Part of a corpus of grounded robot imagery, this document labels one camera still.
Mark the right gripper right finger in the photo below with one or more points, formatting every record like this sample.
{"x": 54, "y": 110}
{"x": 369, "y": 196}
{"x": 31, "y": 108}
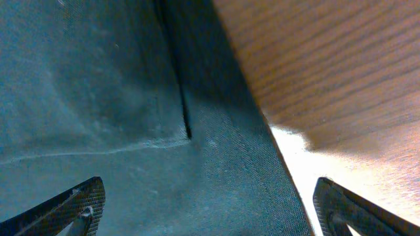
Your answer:
{"x": 339, "y": 210}

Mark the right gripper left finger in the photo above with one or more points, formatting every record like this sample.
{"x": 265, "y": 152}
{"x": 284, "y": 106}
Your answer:
{"x": 80, "y": 207}

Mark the black t-shirt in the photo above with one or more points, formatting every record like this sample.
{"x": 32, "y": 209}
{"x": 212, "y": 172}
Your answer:
{"x": 148, "y": 96}

